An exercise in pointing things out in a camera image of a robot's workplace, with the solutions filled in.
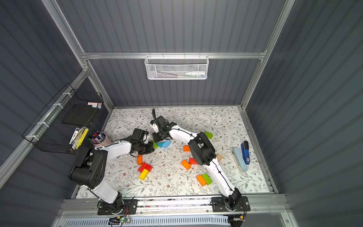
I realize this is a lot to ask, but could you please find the beige block right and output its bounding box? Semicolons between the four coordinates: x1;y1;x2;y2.
216;155;223;162

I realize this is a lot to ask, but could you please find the small circuit board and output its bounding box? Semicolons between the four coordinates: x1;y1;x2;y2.
107;216;131;227

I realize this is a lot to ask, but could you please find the red long block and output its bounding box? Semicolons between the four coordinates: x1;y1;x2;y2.
138;163;148;173

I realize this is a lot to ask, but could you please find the black notebook in basket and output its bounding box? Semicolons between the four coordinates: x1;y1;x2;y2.
61;105;100;127

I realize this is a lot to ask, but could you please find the yellow highlighter pack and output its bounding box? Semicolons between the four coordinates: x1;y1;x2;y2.
72;127;89;150

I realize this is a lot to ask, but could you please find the blue stapler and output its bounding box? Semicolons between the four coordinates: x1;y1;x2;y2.
241;141;250;165

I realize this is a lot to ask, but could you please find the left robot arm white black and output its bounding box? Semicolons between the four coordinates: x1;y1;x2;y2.
69;129;155;204

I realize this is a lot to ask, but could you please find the orange block centre low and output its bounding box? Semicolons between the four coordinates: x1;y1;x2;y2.
181;160;192;170

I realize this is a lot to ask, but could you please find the yellow block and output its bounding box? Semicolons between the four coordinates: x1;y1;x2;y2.
139;169;149;181

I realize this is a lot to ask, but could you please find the orange block bottom pair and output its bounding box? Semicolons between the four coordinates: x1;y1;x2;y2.
196;175;207;186

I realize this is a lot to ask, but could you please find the green block bottom pair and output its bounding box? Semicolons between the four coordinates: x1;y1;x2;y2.
202;174;212;185

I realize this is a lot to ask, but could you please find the black wire mesh basket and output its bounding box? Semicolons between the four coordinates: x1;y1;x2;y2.
22;85;104;154

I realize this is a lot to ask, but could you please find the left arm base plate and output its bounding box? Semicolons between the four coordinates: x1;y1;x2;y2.
97;199;138;215

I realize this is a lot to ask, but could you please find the red block centre low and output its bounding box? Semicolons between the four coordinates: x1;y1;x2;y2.
189;158;198;165

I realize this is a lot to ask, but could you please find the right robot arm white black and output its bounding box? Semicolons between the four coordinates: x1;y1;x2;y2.
150;109;246;211

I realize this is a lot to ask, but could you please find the light blue block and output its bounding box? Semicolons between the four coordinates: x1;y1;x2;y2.
162;140;171;149

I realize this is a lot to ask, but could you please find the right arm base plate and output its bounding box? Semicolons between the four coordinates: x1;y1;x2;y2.
210;196;251;212

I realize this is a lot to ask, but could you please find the white wire mesh basket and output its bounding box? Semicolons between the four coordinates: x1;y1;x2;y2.
144;55;209;80

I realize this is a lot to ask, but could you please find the red small block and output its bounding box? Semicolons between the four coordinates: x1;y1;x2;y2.
145;164;152;172

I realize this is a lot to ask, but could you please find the teal triangle block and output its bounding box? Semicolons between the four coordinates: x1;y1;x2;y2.
157;142;164;148

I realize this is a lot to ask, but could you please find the pink pen cup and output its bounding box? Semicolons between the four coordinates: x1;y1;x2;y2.
88;131;112;147

